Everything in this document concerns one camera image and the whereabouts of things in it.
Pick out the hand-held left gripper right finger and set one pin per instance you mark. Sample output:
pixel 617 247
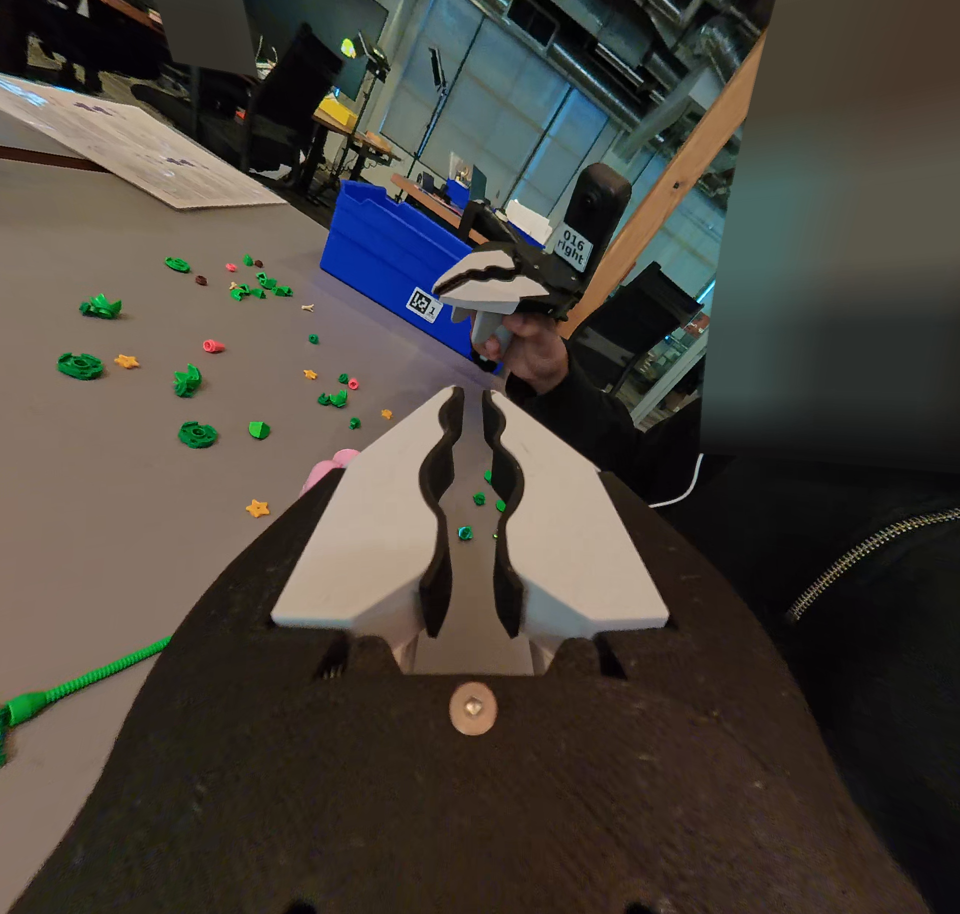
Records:
pixel 585 554

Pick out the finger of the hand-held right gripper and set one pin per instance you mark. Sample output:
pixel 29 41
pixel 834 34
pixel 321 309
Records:
pixel 484 295
pixel 487 259

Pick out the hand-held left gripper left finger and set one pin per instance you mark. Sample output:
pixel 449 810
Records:
pixel 360 554

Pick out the person's right hand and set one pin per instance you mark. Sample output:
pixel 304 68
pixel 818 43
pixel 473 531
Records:
pixel 536 351

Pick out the wooden beam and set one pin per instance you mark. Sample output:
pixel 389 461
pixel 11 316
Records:
pixel 675 171

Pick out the pink toy watering can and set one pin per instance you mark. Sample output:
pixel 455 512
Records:
pixel 330 471

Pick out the wooden office desk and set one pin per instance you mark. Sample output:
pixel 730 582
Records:
pixel 420 193

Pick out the blue storage bin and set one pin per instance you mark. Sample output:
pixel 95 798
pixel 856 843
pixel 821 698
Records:
pixel 375 253

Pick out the black office chair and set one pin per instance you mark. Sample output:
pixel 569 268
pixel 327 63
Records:
pixel 296 103
pixel 637 321

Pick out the green toy leaf crown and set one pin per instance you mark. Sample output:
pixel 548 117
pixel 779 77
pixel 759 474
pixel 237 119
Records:
pixel 100 306
pixel 187 381
pixel 332 399

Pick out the black light stand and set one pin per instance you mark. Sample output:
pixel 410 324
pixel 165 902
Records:
pixel 435 73

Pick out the yellow storage bin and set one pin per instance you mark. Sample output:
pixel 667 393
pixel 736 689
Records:
pixel 337 112

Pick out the cluster of green leaves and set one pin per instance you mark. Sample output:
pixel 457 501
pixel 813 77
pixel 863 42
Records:
pixel 262 287

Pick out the person's black jacket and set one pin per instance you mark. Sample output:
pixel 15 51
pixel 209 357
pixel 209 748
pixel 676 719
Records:
pixel 825 704

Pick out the black monitor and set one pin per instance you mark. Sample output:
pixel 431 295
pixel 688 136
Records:
pixel 315 6

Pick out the green round toy plate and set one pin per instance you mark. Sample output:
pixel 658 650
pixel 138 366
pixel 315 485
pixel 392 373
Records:
pixel 178 263

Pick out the green toy flower stem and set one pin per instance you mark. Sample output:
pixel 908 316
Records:
pixel 75 685

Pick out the leaflet in plastic sleeve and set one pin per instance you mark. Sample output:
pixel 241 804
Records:
pixel 150 148

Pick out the black camera tripod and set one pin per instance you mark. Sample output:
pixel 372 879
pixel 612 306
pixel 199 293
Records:
pixel 375 55

